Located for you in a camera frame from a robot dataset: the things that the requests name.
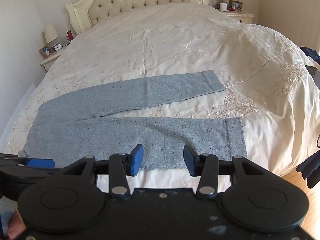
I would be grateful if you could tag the white cylinder speaker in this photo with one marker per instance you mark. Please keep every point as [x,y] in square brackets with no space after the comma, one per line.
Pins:
[223,7]

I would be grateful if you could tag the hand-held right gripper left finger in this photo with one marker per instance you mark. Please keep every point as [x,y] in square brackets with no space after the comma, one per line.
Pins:
[137,160]

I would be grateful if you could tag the person's left hand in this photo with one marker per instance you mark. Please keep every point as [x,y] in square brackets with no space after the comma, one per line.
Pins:
[15,226]

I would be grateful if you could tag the wooden photo frame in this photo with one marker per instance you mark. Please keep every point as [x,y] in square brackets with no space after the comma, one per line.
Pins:
[235,5]
[46,51]

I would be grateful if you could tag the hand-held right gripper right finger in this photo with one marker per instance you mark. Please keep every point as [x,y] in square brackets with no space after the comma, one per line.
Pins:
[189,161]

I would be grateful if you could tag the cream embroidered bedspread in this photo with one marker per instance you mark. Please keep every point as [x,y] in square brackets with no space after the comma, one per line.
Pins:
[175,42]

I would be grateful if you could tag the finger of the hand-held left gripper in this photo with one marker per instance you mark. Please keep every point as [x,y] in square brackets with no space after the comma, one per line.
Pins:
[41,163]

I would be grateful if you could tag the dark hanging garment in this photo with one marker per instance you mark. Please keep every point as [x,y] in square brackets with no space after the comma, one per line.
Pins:
[311,170]

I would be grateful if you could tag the small white alarm clock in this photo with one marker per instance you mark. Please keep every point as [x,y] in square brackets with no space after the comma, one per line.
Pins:
[58,47]

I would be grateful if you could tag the cream nightstand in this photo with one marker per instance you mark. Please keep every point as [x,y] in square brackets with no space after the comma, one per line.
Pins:
[51,60]
[243,17]

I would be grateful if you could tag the grey speckled pants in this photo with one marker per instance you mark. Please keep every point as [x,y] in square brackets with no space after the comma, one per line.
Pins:
[175,135]

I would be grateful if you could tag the dark blue clothes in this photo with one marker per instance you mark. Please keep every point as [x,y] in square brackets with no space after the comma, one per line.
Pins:
[312,53]

